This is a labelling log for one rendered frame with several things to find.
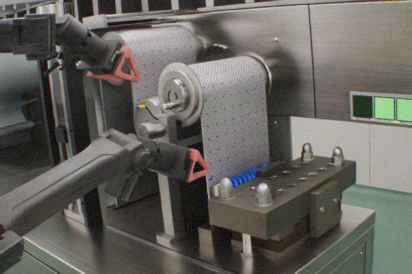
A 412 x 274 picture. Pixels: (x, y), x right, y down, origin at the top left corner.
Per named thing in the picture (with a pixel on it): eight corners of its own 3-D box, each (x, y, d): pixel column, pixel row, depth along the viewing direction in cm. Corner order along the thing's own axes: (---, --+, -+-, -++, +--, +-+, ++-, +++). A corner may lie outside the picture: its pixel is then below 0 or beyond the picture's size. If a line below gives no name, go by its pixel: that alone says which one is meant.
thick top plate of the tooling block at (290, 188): (209, 224, 110) (207, 199, 109) (306, 174, 138) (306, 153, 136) (266, 240, 99) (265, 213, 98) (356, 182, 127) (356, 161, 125)
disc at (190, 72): (161, 123, 120) (154, 63, 117) (162, 123, 120) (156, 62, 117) (205, 128, 110) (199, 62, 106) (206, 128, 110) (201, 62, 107)
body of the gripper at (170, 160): (185, 180, 100) (158, 173, 95) (154, 171, 107) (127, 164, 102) (194, 149, 101) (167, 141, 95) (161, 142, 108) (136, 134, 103)
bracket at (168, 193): (155, 240, 120) (140, 118, 113) (174, 231, 125) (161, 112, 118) (168, 245, 117) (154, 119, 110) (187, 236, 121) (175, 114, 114)
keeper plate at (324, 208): (309, 236, 112) (309, 192, 109) (331, 221, 119) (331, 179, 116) (318, 238, 110) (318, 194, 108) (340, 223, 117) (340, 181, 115)
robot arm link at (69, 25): (54, 35, 86) (70, 10, 87) (40, 34, 91) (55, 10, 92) (80, 55, 91) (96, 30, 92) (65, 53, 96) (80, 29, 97)
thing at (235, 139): (207, 193, 115) (200, 115, 111) (268, 166, 131) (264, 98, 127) (208, 194, 114) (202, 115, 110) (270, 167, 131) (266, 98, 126)
